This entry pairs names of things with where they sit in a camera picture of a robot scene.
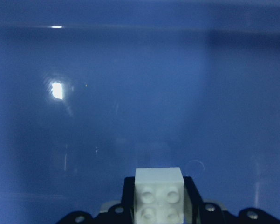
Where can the white block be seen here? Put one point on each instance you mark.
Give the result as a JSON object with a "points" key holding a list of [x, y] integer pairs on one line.
{"points": [[159, 196]]}

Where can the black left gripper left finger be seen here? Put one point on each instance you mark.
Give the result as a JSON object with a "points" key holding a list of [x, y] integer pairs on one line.
{"points": [[127, 200]]}

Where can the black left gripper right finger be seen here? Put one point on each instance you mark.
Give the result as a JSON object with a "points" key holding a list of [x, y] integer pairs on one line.
{"points": [[192, 201]]}

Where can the blue plastic tray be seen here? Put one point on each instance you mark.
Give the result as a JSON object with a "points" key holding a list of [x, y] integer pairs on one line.
{"points": [[90, 90]]}

